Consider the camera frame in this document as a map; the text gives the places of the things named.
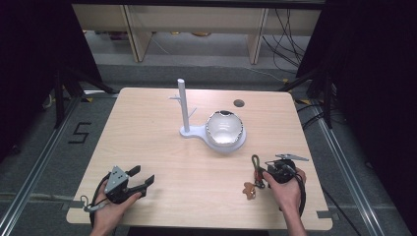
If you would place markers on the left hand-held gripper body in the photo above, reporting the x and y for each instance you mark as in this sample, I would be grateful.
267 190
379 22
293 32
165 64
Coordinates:
115 187

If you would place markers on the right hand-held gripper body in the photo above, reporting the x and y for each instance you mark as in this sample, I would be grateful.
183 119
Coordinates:
283 170

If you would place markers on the person's right hand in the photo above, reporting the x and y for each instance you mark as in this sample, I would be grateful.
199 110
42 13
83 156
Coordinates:
285 193

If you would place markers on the person's left hand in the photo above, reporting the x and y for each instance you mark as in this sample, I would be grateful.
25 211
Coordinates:
110 209

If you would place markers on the black tape floor mark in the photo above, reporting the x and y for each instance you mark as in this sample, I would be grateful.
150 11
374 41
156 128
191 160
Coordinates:
79 132

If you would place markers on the round grey table grommet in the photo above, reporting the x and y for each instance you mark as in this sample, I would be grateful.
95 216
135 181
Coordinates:
239 103

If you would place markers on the white stand with pole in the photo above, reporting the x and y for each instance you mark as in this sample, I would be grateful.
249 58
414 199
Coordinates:
184 108

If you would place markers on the black metal stand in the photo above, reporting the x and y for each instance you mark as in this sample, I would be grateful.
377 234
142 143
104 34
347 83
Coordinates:
324 95
59 98

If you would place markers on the dark curtain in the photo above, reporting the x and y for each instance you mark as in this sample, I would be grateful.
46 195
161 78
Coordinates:
370 82
36 65

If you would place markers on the light wooden desk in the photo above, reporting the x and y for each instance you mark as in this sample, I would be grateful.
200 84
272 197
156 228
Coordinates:
196 23

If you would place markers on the aluminium floor rail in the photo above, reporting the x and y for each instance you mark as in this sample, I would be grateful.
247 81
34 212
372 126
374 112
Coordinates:
36 157
347 170

